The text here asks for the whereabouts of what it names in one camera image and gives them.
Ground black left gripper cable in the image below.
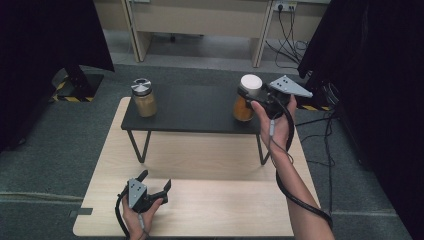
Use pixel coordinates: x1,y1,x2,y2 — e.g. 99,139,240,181
114,187,132,240

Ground black wall socket cables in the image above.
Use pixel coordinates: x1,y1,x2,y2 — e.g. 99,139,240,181
265,5,310,70

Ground yellow black striped tape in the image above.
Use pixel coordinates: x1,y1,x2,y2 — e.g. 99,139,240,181
301,104,330,112

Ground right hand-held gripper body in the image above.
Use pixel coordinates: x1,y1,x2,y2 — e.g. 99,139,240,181
253,74,315,120

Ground black floor cables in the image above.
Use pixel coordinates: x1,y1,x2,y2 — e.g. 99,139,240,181
294,82,338,215

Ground person's right hand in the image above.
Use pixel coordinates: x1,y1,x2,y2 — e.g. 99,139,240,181
250,94,298,158

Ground person's left hand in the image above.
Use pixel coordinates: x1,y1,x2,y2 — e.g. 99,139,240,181
121,198,165,240

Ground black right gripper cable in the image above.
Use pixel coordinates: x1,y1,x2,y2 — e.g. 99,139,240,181
274,95,335,232

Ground grey floor tape piece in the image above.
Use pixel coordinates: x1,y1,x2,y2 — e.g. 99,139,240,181
69,207,94,218

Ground grey floor cable strip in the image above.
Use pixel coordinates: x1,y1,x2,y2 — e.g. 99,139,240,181
0,190,85,203

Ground steel lid glass spice jar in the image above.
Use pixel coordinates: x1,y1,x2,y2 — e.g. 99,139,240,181
130,77,158,118

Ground black metal leg shelf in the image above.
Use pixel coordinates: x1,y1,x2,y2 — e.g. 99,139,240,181
120,82,278,166

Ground white lid orange spice jar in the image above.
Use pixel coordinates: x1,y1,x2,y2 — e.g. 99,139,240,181
232,73,264,123

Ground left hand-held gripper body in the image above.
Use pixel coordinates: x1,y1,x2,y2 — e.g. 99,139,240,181
127,178,165,214

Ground beige desk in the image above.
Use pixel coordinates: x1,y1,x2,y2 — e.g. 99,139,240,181
93,0,332,68

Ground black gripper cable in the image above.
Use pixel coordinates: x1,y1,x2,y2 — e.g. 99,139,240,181
114,187,132,240
274,95,335,232

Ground white wall socket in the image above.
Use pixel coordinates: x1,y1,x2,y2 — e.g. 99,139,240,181
272,1,298,13

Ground black stand base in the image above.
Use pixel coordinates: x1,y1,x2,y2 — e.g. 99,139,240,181
50,64,105,103

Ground black curtain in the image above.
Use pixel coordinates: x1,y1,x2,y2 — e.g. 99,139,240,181
297,0,424,240
0,0,115,153

